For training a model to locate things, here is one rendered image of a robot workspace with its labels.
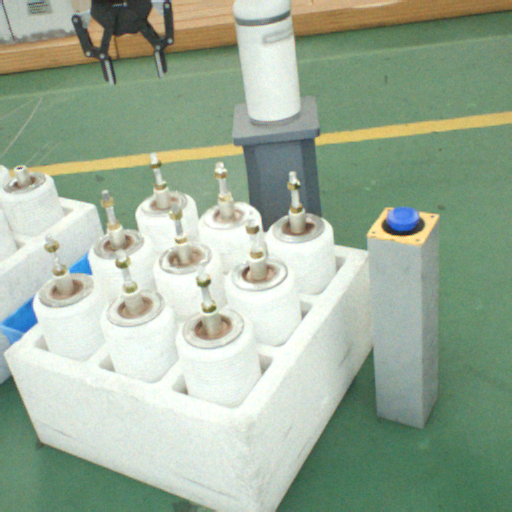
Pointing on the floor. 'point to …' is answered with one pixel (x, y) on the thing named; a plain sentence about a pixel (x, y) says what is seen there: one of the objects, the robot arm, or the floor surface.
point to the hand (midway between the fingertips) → (135, 71)
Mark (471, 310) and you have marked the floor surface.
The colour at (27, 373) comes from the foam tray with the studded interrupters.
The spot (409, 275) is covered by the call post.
